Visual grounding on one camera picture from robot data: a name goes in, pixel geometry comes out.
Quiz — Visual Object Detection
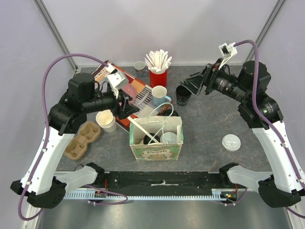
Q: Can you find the stack of white paper cups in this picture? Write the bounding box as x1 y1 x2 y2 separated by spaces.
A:
96 110 117 134

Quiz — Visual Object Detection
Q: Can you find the black coffee cup lid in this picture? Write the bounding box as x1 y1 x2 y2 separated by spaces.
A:
143 135 160 145

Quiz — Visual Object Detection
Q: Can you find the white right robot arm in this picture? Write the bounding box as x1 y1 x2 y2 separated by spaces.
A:
179 60 305 208

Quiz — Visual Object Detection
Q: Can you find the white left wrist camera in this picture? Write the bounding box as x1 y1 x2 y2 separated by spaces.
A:
106 71 128 99

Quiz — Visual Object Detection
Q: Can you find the white straw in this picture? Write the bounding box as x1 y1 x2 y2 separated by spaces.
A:
127 116 159 143
177 125 182 144

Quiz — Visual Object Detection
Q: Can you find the pink polka dot plate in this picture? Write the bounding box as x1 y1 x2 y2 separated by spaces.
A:
122 83 137 99

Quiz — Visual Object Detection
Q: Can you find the light blue ceramic mug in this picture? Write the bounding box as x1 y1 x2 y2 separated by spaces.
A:
152 85 172 106

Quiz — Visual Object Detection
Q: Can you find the red straw holder cup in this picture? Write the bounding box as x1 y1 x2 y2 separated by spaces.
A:
149 70 168 88

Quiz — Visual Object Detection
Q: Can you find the bundle of white straws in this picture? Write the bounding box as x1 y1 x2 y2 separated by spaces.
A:
144 49 172 74

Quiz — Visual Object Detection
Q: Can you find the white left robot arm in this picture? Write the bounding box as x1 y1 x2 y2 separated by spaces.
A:
10 71 139 209

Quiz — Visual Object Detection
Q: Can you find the grey ceramic mug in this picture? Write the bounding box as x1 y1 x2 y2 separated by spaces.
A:
134 61 148 78

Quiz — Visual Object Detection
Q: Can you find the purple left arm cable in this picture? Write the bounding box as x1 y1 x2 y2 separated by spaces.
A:
18 53 129 219

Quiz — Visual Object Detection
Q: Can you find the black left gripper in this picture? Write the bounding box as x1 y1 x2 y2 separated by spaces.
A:
83 86 140 120

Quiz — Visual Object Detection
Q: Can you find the green patterned paper bag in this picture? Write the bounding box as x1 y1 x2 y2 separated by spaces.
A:
129 113 184 161

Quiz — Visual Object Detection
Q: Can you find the stack of black cups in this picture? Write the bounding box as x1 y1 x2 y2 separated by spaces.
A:
175 85 192 106

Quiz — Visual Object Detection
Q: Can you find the colourful patchwork placemat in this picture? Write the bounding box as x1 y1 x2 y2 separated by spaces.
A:
91 61 170 133

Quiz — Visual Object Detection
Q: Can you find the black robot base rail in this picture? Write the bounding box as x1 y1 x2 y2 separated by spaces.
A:
92 171 244 190

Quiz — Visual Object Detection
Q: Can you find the white coffee cup lid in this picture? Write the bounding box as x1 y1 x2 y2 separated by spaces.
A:
160 132 177 144

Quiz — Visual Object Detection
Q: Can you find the stack of white lids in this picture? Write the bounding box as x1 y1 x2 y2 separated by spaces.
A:
222 134 241 152

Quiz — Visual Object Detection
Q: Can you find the cardboard cup carrier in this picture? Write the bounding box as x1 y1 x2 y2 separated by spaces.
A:
64 122 101 160

